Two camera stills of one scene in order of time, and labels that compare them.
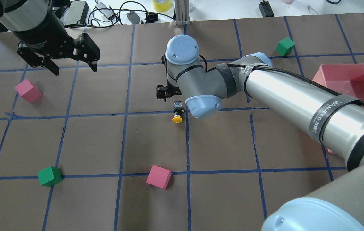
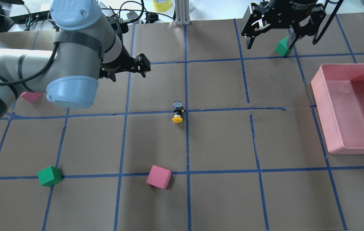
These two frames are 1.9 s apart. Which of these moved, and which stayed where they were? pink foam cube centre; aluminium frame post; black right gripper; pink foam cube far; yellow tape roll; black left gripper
Moved: black left gripper; black right gripper
Stayed: pink foam cube far; pink foam cube centre; yellow tape roll; aluminium frame post
